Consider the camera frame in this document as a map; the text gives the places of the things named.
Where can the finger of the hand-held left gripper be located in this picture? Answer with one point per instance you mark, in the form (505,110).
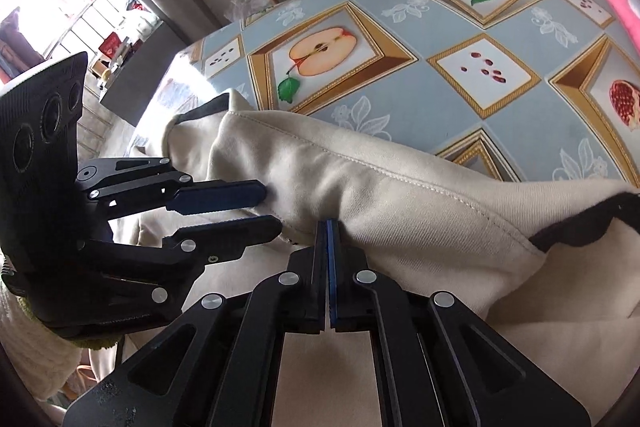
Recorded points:
(240,229)
(220,197)

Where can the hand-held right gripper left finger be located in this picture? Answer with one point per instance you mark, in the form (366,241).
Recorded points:
(315,267)

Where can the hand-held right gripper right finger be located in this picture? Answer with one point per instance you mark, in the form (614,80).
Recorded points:
(334,287)

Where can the cream zip jacket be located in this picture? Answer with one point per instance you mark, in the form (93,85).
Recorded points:
(400,217)

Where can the dark grey cabinet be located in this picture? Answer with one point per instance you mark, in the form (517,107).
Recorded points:
(150,57)

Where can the clear plastic bag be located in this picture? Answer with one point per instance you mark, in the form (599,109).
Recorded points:
(250,4)

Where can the fruit print tablecloth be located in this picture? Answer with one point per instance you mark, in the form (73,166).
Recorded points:
(425,37)

